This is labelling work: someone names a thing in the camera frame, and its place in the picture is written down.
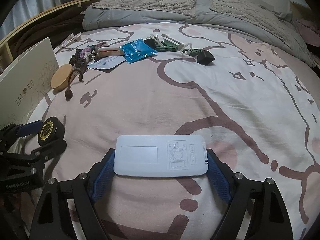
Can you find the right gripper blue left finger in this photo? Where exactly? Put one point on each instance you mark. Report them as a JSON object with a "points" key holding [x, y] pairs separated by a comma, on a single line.
{"points": [[52, 219]]}

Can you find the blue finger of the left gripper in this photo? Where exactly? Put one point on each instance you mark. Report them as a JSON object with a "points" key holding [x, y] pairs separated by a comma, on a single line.
{"points": [[48, 151], [30, 128]]}

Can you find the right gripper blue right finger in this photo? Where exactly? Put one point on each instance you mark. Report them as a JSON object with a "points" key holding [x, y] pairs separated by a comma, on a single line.
{"points": [[269, 219]]}

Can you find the black round tin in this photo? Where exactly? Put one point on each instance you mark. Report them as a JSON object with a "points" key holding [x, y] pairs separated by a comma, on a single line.
{"points": [[52, 129]]}

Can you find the round wooden lid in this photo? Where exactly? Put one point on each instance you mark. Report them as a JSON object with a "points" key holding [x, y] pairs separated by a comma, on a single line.
{"points": [[60, 78]]}

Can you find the crocheted blue brown yarn piece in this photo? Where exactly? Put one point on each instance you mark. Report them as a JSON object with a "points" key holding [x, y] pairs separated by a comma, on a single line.
{"points": [[79, 62]]}

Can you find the white plastic case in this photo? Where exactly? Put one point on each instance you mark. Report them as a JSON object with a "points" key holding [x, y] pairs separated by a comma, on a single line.
{"points": [[160, 156]]}

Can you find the white cardboard shoe box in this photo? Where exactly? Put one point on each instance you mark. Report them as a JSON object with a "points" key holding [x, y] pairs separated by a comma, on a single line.
{"points": [[25, 82]]}

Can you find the wooden shelf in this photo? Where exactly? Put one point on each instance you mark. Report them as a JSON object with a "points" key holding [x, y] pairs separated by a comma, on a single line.
{"points": [[6, 55]]}

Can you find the cartoon print blanket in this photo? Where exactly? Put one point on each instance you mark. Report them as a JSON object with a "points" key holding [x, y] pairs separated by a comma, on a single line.
{"points": [[256, 106]]}

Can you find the white paper sachet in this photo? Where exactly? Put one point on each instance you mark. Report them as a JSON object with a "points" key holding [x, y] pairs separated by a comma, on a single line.
{"points": [[109, 62]]}

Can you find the dark brown folded blanket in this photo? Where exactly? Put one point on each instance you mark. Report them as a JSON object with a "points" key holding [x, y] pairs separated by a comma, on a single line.
{"points": [[57, 27]]}

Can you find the white tape roll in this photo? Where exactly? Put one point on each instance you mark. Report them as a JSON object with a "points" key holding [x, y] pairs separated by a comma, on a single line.
{"points": [[101, 45]]}

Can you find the wooden stick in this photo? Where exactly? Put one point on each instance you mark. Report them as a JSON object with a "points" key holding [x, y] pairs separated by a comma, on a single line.
{"points": [[109, 51]]}

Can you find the blue foil packet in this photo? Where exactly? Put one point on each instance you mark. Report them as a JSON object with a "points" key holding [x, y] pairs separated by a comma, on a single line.
{"points": [[136, 50]]}

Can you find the grey duvet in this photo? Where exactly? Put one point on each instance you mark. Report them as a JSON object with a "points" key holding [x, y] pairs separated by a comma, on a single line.
{"points": [[102, 18]]}

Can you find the green plastic clip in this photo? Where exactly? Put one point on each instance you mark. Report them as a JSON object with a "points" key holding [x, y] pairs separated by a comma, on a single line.
{"points": [[168, 46]]}

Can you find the black small box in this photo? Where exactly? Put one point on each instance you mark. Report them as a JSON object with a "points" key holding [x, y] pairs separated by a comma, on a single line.
{"points": [[205, 58]]}

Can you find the right beige quilted pillow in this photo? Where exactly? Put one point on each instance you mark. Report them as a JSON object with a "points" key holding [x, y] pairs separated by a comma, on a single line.
{"points": [[281, 25]]}

